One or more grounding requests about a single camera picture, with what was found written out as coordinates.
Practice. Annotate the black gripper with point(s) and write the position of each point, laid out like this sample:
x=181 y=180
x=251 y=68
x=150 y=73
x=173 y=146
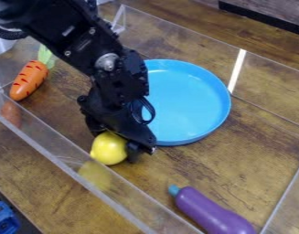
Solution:
x=119 y=121

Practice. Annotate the yellow toy lemon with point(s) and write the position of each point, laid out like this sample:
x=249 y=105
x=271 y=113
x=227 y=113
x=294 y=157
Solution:
x=108 y=149

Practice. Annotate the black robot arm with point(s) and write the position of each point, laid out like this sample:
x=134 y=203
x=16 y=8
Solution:
x=78 y=36

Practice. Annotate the blue round tray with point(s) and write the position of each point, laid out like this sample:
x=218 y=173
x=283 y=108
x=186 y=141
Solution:
x=191 y=101

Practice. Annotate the orange toy carrot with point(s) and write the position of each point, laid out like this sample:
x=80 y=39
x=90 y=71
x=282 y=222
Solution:
x=32 y=75

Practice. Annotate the purple toy eggplant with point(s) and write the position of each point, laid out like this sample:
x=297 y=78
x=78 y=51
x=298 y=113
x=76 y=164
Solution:
x=214 y=218

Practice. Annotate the blue object at corner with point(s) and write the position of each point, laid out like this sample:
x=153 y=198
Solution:
x=10 y=223

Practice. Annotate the clear acrylic enclosure wall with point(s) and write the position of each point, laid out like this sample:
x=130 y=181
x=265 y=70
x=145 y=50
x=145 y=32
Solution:
x=245 y=166

